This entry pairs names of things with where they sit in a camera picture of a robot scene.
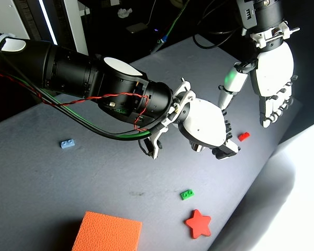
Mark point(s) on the red toy brick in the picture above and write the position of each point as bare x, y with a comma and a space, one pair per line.
243, 137

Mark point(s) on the green toy brick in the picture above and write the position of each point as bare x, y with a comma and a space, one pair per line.
187, 195

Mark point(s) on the red star block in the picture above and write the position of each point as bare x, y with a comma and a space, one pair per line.
199, 225

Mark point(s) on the white fabric sheet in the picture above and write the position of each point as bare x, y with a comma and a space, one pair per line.
290, 196

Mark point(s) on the flat grey box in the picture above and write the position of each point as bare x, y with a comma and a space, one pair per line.
136, 28

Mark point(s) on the grey table cloth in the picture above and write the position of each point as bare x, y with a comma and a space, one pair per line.
94, 170

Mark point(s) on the crumpled white paper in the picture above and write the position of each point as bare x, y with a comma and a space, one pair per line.
124, 12

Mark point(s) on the light blue toy brick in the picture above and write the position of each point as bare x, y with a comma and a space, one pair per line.
68, 144

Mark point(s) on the orange textured foam block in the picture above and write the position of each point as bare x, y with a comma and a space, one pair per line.
107, 232

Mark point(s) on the white metal cabinet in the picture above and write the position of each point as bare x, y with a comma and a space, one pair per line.
5, 15

